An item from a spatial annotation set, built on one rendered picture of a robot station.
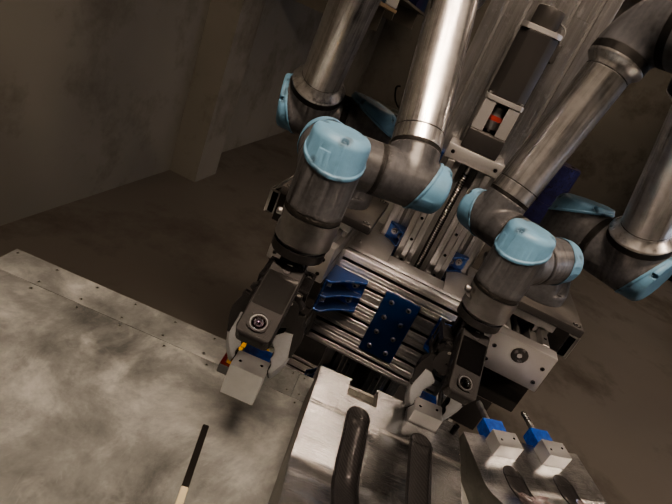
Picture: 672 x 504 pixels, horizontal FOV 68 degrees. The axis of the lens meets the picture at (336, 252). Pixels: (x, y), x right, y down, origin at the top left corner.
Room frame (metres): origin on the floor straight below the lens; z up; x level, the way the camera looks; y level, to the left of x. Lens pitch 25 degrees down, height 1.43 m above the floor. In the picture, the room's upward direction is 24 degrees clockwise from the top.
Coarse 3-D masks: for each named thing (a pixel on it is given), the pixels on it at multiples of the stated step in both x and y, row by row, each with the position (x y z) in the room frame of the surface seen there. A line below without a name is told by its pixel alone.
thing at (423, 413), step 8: (424, 392) 0.73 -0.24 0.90; (416, 400) 0.68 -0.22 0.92; (424, 400) 0.69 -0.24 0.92; (432, 400) 0.72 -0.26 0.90; (408, 408) 0.69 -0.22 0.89; (416, 408) 0.66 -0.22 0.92; (424, 408) 0.67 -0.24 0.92; (432, 408) 0.68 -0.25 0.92; (440, 408) 0.69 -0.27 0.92; (408, 416) 0.66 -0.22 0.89; (416, 416) 0.66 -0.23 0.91; (424, 416) 0.66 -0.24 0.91; (432, 416) 0.66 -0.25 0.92; (440, 416) 0.67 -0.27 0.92; (416, 424) 0.66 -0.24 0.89; (424, 424) 0.66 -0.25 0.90; (432, 424) 0.66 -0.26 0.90; (440, 424) 0.66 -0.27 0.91
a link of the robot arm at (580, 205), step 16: (560, 208) 1.05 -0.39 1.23; (576, 208) 1.03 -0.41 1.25; (592, 208) 1.03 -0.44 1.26; (608, 208) 1.06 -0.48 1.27; (544, 224) 1.07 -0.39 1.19; (560, 224) 1.04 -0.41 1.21; (576, 224) 1.02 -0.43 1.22; (592, 224) 1.01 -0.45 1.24; (608, 224) 1.01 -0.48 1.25; (576, 240) 1.01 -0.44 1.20
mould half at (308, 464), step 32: (320, 384) 0.65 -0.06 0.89; (320, 416) 0.59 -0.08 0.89; (384, 416) 0.64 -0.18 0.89; (288, 448) 0.57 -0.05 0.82; (320, 448) 0.53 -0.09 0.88; (384, 448) 0.58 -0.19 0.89; (448, 448) 0.63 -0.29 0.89; (288, 480) 0.44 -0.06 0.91; (320, 480) 0.47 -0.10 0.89; (384, 480) 0.53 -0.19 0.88; (448, 480) 0.57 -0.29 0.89
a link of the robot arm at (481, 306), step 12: (468, 288) 0.70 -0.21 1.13; (468, 300) 0.68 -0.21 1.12; (480, 300) 0.67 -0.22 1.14; (492, 300) 0.66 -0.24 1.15; (468, 312) 0.68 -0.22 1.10; (480, 312) 0.67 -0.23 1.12; (492, 312) 0.66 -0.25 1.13; (504, 312) 0.67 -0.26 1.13; (492, 324) 0.67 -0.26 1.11; (504, 324) 0.68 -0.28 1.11
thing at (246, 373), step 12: (252, 348) 0.60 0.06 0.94; (240, 360) 0.55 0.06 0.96; (252, 360) 0.56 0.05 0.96; (264, 360) 0.57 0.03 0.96; (228, 372) 0.53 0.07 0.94; (240, 372) 0.53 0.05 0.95; (252, 372) 0.54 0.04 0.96; (264, 372) 0.55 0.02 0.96; (228, 384) 0.53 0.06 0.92; (240, 384) 0.53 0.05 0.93; (252, 384) 0.53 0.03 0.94; (240, 396) 0.53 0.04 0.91; (252, 396) 0.53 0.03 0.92
